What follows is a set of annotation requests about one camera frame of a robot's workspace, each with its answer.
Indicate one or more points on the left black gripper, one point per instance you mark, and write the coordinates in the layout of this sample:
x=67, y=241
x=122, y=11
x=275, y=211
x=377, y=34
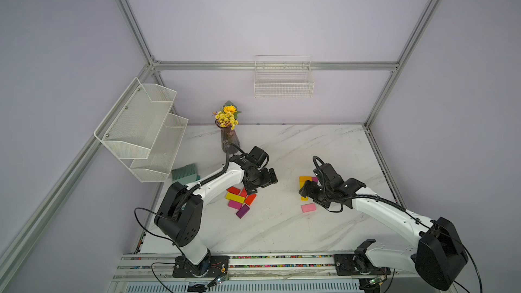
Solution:
x=266, y=180

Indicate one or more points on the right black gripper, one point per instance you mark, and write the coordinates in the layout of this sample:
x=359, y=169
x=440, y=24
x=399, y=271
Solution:
x=309, y=190

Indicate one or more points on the orange block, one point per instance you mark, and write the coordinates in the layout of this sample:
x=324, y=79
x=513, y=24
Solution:
x=303, y=179

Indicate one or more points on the pink block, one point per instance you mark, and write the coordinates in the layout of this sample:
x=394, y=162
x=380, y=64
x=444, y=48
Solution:
x=307, y=208

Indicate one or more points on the purple block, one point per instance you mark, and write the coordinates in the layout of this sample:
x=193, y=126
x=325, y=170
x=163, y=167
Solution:
x=243, y=211

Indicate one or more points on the yellow block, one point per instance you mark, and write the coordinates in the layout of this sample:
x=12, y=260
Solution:
x=304, y=199
x=235, y=198

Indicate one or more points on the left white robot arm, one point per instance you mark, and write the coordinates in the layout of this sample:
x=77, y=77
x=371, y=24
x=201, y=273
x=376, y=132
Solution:
x=180, y=213

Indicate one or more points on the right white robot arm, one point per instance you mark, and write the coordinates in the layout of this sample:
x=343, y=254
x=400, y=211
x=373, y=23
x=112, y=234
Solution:
x=434, y=252

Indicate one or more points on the red block right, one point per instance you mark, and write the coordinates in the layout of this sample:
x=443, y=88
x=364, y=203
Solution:
x=249, y=199

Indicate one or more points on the red block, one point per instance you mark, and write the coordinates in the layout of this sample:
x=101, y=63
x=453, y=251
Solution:
x=234, y=190
x=249, y=199
x=243, y=192

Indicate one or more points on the red block middle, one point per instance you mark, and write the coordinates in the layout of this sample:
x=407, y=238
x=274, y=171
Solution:
x=243, y=192

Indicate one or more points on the red block upper left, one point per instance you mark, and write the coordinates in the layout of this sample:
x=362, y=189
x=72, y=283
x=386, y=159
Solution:
x=234, y=190

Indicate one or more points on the magenta block in pile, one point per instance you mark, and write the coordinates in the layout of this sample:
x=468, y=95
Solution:
x=235, y=205

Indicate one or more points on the dark glass vase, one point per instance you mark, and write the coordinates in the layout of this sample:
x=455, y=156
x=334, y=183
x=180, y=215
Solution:
x=229, y=141

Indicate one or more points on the yellow flower bouquet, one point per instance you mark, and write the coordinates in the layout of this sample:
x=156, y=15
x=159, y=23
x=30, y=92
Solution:
x=226, y=117

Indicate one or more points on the white two-tier mesh shelf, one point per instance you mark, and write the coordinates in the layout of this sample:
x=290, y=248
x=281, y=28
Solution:
x=143, y=132

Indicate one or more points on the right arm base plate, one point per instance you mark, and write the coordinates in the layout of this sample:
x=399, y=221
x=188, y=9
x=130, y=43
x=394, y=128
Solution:
x=350, y=266

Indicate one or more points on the white wire wall basket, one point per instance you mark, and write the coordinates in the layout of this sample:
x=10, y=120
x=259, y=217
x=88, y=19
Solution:
x=285, y=83

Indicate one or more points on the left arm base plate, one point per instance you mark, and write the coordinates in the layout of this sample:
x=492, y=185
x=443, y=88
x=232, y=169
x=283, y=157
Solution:
x=210, y=267

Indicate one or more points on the aluminium frame back bar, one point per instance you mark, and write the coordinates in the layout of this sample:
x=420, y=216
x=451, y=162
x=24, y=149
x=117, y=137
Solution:
x=250, y=66

